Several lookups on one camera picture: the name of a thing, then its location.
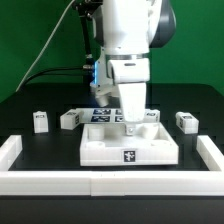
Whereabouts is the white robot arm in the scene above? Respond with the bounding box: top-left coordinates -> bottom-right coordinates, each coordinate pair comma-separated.
91,0 -> 176,135

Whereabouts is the white square tabletop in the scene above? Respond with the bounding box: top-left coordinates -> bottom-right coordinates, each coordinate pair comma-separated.
80,123 -> 179,166

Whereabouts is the black cable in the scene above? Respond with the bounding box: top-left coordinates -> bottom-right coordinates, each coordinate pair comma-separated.
24,67 -> 86,86

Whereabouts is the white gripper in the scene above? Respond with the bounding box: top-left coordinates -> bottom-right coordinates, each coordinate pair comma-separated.
107,58 -> 150,134

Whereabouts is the white cable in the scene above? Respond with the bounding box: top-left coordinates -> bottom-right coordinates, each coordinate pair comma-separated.
15,0 -> 78,93

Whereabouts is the white U-shaped obstacle fence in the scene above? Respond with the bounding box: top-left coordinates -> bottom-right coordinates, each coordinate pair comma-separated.
0,135 -> 224,196

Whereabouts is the white base tag plate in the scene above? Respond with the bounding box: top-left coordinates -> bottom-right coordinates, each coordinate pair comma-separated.
77,108 -> 123,123

